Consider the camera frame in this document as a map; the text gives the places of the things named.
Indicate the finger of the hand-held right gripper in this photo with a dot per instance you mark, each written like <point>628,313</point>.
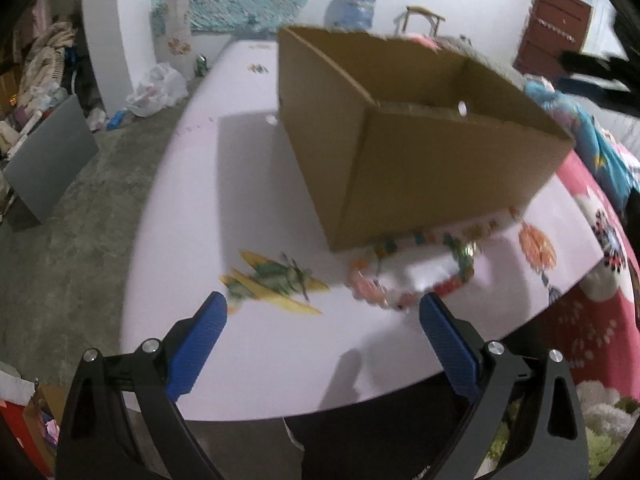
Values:
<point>590,91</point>
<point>590,64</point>

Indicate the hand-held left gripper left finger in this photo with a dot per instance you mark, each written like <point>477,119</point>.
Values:
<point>200,345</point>

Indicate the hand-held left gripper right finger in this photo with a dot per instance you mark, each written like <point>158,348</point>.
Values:
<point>450,350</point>

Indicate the brown cardboard box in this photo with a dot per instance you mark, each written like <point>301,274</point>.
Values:
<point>425,170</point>

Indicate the brown door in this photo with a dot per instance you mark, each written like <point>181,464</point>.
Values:
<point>550,35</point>

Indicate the blue printed blanket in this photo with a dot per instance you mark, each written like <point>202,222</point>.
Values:
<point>590,145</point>

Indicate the pink floral blanket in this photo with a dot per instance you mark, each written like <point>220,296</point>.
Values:
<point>590,320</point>

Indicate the wooden chair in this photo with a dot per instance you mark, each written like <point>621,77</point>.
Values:
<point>422,12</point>

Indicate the small open cardboard box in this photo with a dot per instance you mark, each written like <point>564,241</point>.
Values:
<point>42,425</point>

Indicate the grey cabinet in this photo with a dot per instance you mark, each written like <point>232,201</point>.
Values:
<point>50,160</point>

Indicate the blue packet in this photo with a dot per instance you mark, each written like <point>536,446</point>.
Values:
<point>116,120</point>

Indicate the blue water dispenser bottle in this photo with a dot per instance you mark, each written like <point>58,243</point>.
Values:
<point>350,10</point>

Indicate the white plastic bag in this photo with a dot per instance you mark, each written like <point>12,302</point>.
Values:
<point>157,87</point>

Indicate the green can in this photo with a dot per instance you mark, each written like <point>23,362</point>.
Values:
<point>201,66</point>

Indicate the tall white carton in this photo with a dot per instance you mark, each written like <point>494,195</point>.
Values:
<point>176,30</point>

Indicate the pile of clothes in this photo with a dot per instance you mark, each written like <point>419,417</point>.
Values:
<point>47,60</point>

